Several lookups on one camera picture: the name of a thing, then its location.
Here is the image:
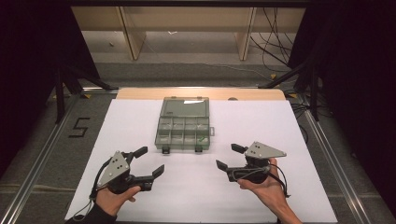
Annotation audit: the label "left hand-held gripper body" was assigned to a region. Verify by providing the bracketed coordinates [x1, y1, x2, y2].
[96, 150, 153, 196]

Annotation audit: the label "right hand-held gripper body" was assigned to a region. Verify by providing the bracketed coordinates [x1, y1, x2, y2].
[226, 141, 288, 185]

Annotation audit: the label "clear plastic compartment box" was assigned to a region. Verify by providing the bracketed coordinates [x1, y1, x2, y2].
[154, 96, 216, 155]

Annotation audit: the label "person's left hand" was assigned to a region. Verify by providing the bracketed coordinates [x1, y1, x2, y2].
[94, 185, 142, 217]

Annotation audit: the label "person's right hand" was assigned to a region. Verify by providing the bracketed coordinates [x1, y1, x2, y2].
[236, 158, 290, 211]

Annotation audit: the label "white paper sheet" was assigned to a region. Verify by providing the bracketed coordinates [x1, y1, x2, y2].
[64, 98, 339, 224]

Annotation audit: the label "black tripod stand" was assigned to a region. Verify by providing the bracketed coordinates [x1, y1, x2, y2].
[54, 64, 120, 124]
[258, 60, 322, 122]

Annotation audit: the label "black curtain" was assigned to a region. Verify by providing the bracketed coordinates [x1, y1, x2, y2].
[288, 0, 396, 217]
[0, 0, 101, 176]

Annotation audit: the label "light wooden shelf unit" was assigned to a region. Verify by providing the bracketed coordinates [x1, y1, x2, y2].
[70, 7, 306, 62]

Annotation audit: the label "left hand-held gripper cable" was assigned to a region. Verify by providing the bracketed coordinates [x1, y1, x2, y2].
[72, 157, 114, 222]

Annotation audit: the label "black floor cables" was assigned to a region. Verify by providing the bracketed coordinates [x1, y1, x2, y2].
[283, 89, 310, 145]

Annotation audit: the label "aluminium floor rail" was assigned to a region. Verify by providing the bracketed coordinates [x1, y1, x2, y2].
[0, 87, 120, 224]
[303, 109, 373, 224]

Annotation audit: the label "bundle of black cables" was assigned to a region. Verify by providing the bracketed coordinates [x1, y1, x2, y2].
[249, 7, 295, 68]

